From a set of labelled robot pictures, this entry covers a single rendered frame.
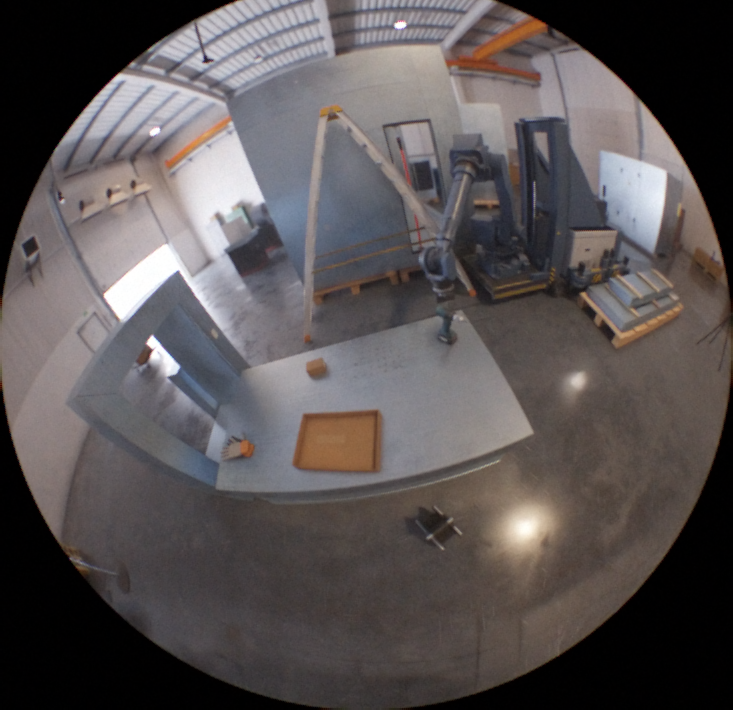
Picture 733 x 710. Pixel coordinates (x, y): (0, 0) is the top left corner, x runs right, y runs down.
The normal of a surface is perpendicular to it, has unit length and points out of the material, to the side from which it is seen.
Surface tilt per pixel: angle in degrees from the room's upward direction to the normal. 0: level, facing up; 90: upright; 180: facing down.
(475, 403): 0
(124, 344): 90
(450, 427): 0
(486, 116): 90
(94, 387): 90
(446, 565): 0
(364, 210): 90
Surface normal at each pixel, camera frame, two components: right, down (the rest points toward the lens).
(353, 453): -0.25, -0.69
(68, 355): 0.97, -0.22
